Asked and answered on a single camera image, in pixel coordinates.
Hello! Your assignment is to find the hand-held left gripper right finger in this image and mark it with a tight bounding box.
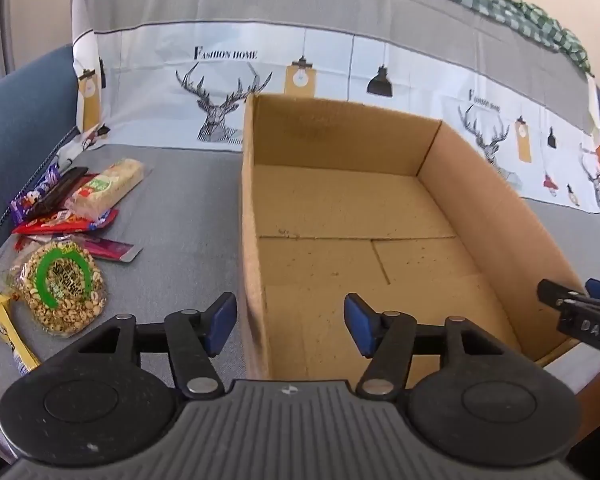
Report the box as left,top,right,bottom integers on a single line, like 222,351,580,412
344,293,516,396

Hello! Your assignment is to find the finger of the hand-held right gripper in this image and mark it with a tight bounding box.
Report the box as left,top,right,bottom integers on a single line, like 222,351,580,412
537,278,600,317

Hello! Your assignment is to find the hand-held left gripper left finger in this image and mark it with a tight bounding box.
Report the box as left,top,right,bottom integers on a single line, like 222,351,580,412
72,291,238,396

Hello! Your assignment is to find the brown cardboard box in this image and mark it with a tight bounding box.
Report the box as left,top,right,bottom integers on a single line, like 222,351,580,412
240,92,588,381

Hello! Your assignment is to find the magenta snack stick packet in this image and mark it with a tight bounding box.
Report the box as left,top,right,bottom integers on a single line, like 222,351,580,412
79,236,144,264

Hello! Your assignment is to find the round peanut brittle packet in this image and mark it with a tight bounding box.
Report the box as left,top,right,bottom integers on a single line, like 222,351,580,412
9,240,109,339

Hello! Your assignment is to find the white rice cracker packet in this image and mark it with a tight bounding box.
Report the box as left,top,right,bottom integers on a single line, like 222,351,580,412
64,158,146,222

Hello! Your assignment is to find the large red snack packet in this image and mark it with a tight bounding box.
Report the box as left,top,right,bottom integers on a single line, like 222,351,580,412
11,207,119,236

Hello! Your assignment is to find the black snack packet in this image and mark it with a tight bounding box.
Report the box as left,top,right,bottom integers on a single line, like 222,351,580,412
26,166,89,217

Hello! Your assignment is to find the yellow candy packet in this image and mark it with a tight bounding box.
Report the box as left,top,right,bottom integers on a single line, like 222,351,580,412
0,293,42,377

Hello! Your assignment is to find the purple snack packet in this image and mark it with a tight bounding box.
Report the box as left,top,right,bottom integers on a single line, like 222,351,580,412
10,156,62,226

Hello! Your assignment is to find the grey deer printed sofa cover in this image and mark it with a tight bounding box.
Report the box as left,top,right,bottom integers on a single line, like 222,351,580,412
0,0,600,461

